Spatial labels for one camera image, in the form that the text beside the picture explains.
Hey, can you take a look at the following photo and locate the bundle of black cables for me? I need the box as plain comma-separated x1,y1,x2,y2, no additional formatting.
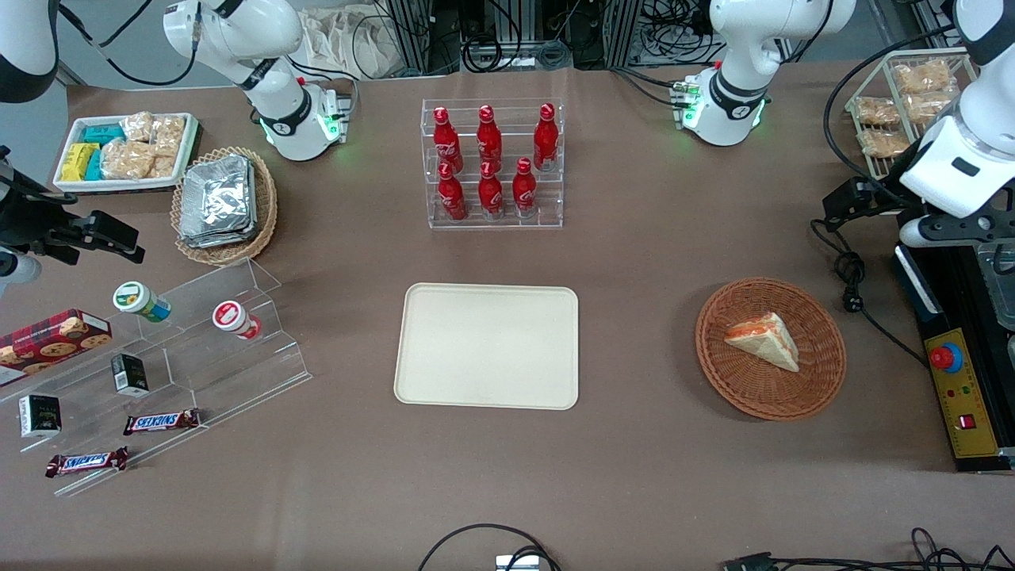
462,32,573,74

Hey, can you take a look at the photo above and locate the red tartan cookie box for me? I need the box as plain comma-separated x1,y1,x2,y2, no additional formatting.
0,309,113,389

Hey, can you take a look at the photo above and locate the steel pan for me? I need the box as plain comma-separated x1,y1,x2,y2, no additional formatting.
976,242,1015,331

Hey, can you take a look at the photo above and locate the cup with green lid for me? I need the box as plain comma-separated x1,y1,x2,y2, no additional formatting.
113,282,172,324

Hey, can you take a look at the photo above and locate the clear acrylic bottle rack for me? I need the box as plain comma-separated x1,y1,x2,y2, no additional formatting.
421,98,565,231

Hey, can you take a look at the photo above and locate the clear acrylic stepped display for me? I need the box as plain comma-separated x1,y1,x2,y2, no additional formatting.
0,258,312,498

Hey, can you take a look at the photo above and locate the cream rectangular tray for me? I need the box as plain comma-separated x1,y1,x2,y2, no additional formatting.
394,283,580,411

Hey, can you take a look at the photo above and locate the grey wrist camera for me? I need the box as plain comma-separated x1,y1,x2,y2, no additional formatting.
898,214,1015,249
0,247,42,299

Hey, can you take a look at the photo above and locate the oval light wicker basket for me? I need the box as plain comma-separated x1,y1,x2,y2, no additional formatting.
171,147,278,266

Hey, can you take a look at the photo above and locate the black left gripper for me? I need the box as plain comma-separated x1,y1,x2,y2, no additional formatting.
822,178,902,232

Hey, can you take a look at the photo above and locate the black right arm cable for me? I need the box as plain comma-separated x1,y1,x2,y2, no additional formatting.
57,0,201,87

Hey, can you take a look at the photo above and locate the beige cloth bag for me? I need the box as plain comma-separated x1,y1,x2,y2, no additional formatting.
297,6,402,81

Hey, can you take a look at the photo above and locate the black cable with connector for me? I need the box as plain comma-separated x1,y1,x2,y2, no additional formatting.
722,527,1015,571

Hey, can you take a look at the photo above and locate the aluminium frame post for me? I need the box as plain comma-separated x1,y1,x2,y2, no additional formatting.
603,0,645,69
384,0,434,74

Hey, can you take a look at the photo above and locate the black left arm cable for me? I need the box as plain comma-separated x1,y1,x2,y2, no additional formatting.
822,24,954,201

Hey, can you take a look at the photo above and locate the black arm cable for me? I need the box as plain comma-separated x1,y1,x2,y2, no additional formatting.
822,24,954,201
57,0,201,87

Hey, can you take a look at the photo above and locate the red cola bottle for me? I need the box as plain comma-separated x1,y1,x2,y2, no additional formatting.
533,103,560,172
433,107,464,172
477,161,505,220
477,105,504,170
511,157,538,218
437,163,468,222

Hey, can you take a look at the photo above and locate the round brown wicker basket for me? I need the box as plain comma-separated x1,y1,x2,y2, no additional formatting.
695,277,847,421

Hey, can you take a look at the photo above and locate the black power cable with plug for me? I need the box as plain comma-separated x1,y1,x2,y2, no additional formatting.
810,220,930,368

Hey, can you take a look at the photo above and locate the white rectangular snack tray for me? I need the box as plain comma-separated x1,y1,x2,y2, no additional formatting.
53,113,200,194

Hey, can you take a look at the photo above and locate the black looped cable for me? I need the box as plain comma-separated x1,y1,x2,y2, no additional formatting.
418,523,563,571

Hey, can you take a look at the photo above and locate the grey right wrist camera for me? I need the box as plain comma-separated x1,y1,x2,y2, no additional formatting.
0,247,42,299

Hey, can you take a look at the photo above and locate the Snickers chocolate bar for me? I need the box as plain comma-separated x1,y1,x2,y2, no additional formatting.
123,408,202,436
45,446,129,479

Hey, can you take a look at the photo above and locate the black machine with yellow panel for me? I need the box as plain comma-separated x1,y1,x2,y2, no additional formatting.
894,238,1015,475

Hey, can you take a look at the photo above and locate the small black carton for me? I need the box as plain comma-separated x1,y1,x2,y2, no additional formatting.
18,394,63,439
110,354,151,398

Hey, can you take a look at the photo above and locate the white wire rack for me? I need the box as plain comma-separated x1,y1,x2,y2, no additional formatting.
845,48,981,180

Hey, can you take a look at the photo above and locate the bagged fried snack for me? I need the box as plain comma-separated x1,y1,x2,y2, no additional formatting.
904,93,962,128
856,97,902,127
860,129,912,159
894,59,953,95

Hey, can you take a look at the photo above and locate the yellow snack pack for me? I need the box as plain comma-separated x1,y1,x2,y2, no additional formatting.
60,143,100,182

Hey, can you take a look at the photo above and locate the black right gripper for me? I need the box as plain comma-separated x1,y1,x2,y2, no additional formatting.
0,171,147,266

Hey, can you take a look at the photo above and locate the triangular sandwich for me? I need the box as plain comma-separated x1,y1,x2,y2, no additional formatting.
723,312,801,374

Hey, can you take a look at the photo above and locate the stack of silver foil packs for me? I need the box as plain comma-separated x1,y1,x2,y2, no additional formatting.
178,155,257,249

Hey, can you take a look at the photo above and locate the cup with red lid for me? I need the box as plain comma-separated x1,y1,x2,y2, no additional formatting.
212,301,263,342

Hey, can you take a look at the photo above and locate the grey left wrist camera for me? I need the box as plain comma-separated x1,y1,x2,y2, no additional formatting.
898,214,1015,249

